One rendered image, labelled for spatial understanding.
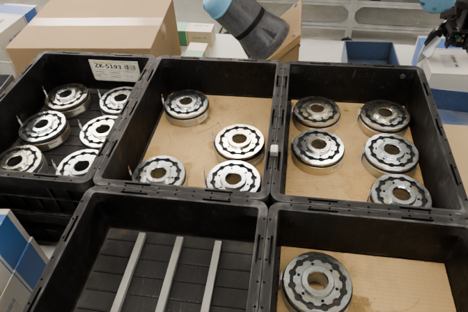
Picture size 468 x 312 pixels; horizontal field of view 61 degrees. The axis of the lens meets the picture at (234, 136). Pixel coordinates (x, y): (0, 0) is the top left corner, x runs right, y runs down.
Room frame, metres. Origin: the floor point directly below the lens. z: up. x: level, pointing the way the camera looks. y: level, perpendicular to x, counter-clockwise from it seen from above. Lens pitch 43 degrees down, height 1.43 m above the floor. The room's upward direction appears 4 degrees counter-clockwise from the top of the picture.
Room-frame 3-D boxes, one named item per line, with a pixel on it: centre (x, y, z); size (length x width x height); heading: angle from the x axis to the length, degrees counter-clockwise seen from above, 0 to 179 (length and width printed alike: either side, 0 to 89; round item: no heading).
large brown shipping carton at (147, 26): (1.08, 0.38, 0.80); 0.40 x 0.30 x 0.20; 83
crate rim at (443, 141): (0.54, -0.23, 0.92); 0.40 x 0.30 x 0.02; 169
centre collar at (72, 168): (0.54, 0.30, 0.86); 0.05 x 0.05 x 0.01
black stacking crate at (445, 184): (0.54, -0.23, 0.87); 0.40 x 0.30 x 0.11; 169
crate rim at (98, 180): (0.60, 0.06, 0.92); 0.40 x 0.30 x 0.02; 169
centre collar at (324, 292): (0.27, -0.11, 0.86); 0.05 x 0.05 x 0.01
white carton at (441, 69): (0.96, -0.63, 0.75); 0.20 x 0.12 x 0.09; 169
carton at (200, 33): (1.28, 0.17, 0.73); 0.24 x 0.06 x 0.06; 78
